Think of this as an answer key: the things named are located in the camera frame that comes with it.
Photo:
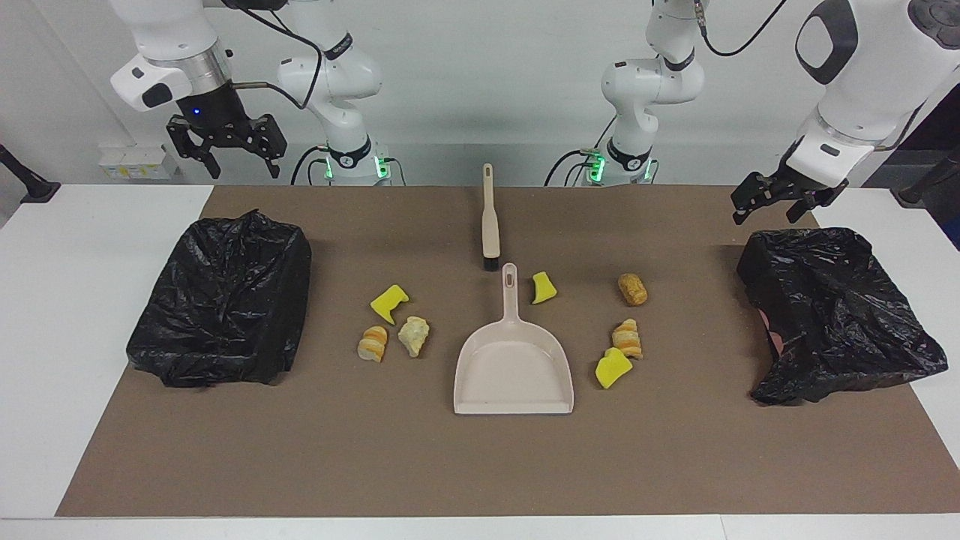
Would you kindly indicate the brown table mat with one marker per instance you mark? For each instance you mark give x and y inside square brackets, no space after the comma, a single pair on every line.
[480,465]

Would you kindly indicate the black bag lined pink bin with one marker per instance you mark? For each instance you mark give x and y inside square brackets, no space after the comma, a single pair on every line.
[832,315]

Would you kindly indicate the beige hand brush black bristles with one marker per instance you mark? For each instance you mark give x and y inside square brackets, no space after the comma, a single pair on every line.
[490,217]

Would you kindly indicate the white wall socket box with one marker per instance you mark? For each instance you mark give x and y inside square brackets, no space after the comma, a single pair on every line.
[135,163]

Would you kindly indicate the beige plastic dustpan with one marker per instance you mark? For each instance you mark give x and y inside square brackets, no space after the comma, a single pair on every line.
[514,375]

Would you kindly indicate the large striped croissant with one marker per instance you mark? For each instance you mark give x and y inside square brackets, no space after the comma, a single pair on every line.
[627,339]

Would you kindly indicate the notched yellow sponge piece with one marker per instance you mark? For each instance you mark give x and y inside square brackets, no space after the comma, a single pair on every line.
[388,301]

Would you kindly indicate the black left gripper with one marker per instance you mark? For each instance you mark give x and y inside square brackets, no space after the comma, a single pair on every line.
[806,189]

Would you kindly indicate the yellow sponge with green side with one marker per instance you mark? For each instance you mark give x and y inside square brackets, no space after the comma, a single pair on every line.
[612,369]

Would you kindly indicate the black camera stand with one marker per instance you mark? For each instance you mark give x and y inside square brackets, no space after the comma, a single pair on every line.
[34,187]
[919,187]

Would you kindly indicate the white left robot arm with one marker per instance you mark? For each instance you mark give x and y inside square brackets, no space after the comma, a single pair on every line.
[877,67]

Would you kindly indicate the brown bread roll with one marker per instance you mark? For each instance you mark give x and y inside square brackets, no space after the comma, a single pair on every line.
[632,289]

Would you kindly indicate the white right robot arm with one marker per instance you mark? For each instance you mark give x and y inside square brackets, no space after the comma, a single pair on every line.
[165,30]

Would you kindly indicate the pale pastry piece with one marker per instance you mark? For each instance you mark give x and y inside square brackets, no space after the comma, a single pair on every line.
[413,335]

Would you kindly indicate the curved yellow sponge piece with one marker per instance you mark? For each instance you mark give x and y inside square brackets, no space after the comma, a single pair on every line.
[543,289]

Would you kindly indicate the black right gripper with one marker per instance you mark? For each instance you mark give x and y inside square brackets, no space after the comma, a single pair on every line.
[217,112]

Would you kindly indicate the small striped croissant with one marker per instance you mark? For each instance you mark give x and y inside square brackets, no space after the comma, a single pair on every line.
[373,343]

